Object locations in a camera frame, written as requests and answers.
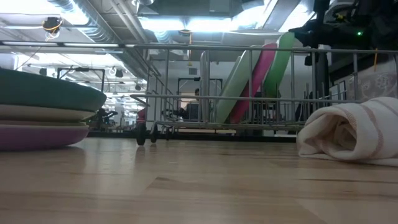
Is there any white striped dish towel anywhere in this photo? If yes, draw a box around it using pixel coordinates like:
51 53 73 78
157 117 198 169
295 96 398 167

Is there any clear patterned glass cup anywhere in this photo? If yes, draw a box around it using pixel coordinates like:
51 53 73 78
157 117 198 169
346 70 398 102

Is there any teal plate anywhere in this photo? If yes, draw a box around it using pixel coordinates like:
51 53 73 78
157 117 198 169
0 67 108 113

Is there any black metal table frame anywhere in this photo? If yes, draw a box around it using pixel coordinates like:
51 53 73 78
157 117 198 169
86 130 296 143

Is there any grey wire dish rack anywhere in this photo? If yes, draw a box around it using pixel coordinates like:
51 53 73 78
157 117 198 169
129 43 398 147

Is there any tan bamboo plate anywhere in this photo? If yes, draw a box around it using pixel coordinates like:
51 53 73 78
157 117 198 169
0 104 96 127

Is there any person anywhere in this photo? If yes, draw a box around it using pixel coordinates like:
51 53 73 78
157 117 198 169
185 88 201 122

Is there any light green plate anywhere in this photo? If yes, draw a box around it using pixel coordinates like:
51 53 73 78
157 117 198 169
263 32 295 98

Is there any small pale green plate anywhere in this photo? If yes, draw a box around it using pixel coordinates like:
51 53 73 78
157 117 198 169
215 46 264 124

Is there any silver ceiling duct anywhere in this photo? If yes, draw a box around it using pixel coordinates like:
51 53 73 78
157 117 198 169
46 0 162 78

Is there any small pink plate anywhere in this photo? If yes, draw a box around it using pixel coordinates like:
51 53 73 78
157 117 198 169
229 42 279 124

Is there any bluish purple plate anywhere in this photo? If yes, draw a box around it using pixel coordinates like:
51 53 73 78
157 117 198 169
0 124 90 152

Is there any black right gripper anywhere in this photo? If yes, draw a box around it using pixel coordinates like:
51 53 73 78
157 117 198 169
288 17 374 50

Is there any black ceiling sensor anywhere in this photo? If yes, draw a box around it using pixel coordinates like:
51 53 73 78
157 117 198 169
42 17 63 41

